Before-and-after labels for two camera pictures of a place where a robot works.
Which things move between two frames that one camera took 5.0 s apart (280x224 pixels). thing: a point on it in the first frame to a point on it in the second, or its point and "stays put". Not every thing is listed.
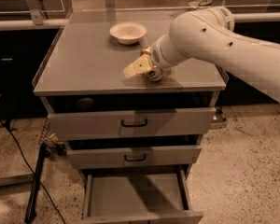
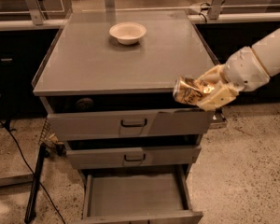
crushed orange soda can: (153, 74) to (189, 91)
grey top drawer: (92, 123) stays put
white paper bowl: (128, 33) stays put
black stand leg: (32, 205) stays put
